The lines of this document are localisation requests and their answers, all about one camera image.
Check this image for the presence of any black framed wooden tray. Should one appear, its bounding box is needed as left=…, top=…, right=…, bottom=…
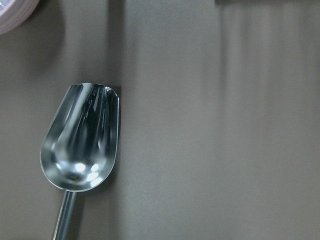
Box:
left=214, top=0, right=317, bottom=5

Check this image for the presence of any steel scoop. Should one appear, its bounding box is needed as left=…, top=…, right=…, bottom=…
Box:
left=40, top=83, right=120, bottom=240

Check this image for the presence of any pink bowl with ice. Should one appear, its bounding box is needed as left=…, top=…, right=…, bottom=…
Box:
left=0, top=0, right=40, bottom=35

